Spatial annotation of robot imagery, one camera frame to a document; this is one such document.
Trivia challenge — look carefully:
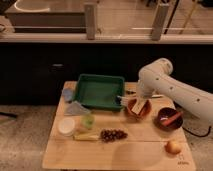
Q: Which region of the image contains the green plastic tray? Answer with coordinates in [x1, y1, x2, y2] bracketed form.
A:
[73, 74, 125, 111]

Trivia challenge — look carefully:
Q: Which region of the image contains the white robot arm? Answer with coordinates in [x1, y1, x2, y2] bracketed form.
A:
[136, 58, 213, 125]

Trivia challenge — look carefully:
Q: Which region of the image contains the white box in bowl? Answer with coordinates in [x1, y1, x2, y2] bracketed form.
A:
[131, 100, 147, 115]

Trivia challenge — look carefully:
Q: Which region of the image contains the orange terracotta bowl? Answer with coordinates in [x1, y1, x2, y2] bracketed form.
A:
[125, 99, 151, 121]

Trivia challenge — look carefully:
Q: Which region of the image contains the dark red bowl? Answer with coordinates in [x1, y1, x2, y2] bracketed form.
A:
[155, 107, 183, 131]

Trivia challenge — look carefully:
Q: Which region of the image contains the dark grape bunch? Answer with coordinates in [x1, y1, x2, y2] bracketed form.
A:
[100, 129, 128, 142]

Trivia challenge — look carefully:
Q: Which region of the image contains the yellow onion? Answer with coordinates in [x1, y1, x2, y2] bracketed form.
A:
[165, 140, 182, 155]

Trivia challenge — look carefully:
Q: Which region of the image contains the green translucent cup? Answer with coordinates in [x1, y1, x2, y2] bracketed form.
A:
[80, 114, 95, 130]

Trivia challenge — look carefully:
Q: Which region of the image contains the grey triangular cloth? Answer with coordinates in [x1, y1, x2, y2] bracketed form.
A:
[65, 101, 91, 116]

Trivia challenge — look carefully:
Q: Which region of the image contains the white round lid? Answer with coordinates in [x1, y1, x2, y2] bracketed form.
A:
[58, 117, 76, 136]

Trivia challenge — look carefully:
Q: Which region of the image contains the black handled utensil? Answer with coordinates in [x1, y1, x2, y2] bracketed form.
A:
[125, 90, 136, 94]

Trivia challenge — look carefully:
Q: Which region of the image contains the black floor cable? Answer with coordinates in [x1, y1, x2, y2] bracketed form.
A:
[182, 124, 213, 138]

